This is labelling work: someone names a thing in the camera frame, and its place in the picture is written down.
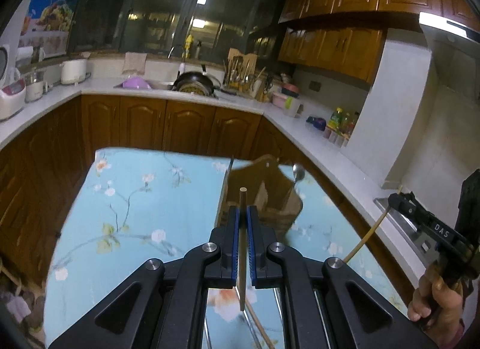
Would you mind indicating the blue floral tablecloth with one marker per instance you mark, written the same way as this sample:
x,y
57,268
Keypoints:
x,y
150,214

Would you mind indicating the dark blue small object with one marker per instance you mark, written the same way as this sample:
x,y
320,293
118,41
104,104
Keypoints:
x,y
317,123

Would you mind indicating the white electric pot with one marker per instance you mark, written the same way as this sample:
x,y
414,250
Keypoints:
x,y
73,71

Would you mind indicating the black wok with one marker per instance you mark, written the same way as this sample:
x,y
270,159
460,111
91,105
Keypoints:
x,y
193,79

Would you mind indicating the white container green label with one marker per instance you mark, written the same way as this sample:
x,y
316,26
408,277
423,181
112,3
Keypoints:
x,y
293,107

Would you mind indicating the steel range hood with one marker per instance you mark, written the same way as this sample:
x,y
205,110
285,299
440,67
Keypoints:
x,y
450,34

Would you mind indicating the wooden base cabinets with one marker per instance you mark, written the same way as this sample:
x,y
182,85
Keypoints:
x,y
150,124

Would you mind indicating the pink lidded container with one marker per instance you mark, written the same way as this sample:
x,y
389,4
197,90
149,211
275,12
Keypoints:
x,y
288,89

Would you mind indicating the yellow cooking oil bottle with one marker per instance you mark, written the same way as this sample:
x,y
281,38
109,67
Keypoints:
x,y
335,120

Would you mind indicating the wooden utensil holder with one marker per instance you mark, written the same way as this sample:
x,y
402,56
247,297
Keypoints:
x,y
270,199

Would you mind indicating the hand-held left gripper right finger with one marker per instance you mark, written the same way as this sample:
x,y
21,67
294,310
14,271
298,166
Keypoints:
x,y
251,244

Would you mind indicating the grey spray bottle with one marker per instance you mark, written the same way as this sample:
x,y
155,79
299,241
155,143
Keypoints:
x,y
198,49

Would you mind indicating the purple plastic basin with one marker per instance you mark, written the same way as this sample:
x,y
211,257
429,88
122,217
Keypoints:
x,y
135,83

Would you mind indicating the dark wall outlet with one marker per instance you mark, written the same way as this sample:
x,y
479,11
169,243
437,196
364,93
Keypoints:
x,y
315,86

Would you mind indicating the yellow dish soap bottle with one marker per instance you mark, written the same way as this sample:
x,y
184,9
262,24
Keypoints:
x,y
188,47

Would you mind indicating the metal spoon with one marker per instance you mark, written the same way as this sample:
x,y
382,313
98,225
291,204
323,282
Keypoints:
x,y
299,173

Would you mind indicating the dark kitchen window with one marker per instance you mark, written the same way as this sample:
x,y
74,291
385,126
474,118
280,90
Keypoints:
x,y
157,4

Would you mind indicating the wooden chopstick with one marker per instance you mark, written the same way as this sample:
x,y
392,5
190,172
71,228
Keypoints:
x,y
365,238
258,328
243,199

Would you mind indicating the beige hanging towel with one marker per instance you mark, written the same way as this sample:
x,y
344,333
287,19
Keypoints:
x,y
134,64

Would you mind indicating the knife block with scissors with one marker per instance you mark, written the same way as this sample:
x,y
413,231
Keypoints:
x,y
266,90

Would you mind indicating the steel gas stove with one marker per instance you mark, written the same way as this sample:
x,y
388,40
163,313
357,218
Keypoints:
x,y
405,221

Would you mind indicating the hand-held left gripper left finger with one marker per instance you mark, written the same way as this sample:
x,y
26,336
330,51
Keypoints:
x,y
235,244

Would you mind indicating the person's right hand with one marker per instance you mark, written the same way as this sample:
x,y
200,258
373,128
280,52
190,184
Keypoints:
x,y
442,307

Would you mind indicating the white rice cooker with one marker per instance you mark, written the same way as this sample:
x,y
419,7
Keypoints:
x,y
3,64

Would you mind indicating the wooden countertop cutlery rack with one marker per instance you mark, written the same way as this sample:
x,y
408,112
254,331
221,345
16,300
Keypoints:
x,y
240,60

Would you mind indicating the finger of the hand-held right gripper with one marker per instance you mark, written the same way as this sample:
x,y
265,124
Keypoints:
x,y
407,206

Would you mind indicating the pink spice jar set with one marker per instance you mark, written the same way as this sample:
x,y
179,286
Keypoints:
x,y
335,137

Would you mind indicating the fruit and palm wall poster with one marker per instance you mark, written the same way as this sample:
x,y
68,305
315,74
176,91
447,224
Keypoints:
x,y
52,4

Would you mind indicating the steel sink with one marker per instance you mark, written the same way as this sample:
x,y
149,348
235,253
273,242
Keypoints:
x,y
162,86

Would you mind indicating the kitchen faucet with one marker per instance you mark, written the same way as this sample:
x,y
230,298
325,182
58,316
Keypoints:
x,y
181,68

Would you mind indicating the dark sauce bottle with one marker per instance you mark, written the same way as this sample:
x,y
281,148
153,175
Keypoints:
x,y
351,124

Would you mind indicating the white and pink appliance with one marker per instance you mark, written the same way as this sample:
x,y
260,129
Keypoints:
x,y
11,101

